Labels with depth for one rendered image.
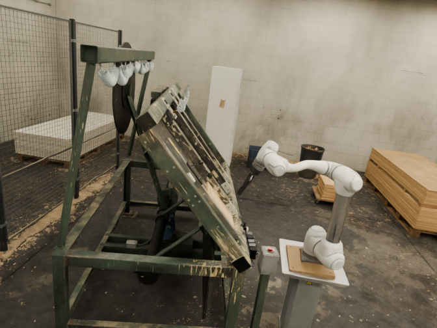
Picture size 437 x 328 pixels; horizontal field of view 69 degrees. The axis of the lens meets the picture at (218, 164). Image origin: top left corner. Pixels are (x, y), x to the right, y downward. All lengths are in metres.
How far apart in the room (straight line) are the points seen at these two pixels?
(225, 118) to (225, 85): 0.65
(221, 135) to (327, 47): 3.13
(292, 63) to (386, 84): 2.15
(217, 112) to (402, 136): 4.46
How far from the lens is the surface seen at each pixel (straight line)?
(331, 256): 2.47
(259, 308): 2.72
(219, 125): 6.48
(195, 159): 2.66
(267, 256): 2.39
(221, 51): 7.77
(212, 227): 2.22
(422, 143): 8.77
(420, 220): 5.66
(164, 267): 2.42
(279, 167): 1.94
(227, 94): 6.37
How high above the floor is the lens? 2.22
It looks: 18 degrees down
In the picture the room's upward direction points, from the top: 7 degrees clockwise
